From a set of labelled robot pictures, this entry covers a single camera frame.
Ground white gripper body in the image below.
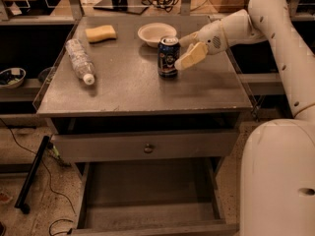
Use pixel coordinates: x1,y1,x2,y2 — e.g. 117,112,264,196
197,21,228,55

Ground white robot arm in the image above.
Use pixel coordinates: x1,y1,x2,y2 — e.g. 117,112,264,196
175,0,315,236

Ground grey drawer cabinet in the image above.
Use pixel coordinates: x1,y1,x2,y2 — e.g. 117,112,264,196
35,15,253,179

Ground white paper bowl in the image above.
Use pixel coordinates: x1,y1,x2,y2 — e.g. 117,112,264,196
138,23,177,48

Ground black monitor stand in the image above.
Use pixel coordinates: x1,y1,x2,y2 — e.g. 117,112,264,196
93,0,148,15

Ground black bar on floor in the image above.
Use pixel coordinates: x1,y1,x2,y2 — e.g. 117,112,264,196
15,136,49,214

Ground grey top drawer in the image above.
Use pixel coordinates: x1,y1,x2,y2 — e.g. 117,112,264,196
52,130,239,162

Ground grey open middle drawer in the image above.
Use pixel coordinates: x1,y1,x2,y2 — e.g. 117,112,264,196
71,158,238,236

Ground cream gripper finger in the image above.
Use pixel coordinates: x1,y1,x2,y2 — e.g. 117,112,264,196
179,31,198,47
174,42,208,70

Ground clear plastic water bottle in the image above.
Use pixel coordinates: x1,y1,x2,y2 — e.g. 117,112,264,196
65,38,95,86

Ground white bowl with items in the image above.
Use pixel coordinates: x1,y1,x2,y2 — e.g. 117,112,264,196
0,68,26,89

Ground grey side shelf right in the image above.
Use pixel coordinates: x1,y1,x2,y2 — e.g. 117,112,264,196
238,73,284,95

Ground black floor cable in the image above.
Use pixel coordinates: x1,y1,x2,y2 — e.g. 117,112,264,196
0,118,77,236

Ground blue pepsi can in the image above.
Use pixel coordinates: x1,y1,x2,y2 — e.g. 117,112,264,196
157,36,180,78

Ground yellow sponge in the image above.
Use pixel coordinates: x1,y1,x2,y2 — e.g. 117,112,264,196
85,25,117,43

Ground round metal drawer knob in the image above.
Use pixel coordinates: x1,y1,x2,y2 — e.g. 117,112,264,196
144,144,155,153

